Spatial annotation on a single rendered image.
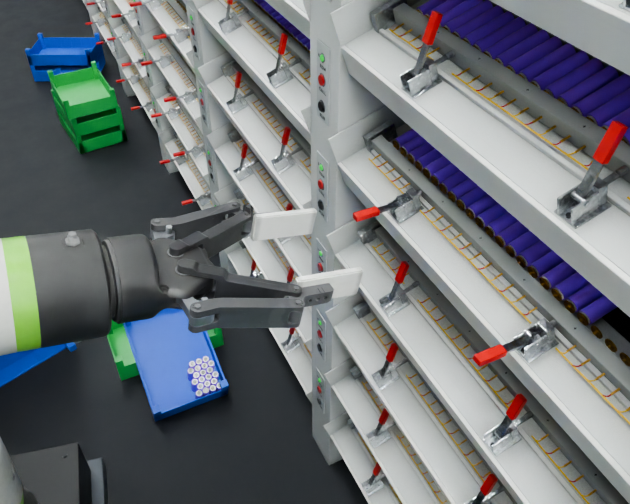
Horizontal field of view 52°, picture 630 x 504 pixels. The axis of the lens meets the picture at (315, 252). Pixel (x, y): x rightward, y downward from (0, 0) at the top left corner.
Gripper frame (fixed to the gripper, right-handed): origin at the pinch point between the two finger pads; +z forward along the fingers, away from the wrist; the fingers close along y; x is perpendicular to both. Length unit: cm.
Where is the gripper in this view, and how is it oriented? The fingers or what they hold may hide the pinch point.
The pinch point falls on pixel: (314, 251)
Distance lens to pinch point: 63.9
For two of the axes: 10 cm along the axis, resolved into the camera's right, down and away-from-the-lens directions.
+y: 4.3, 6.0, -6.8
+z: 8.8, -1.2, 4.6
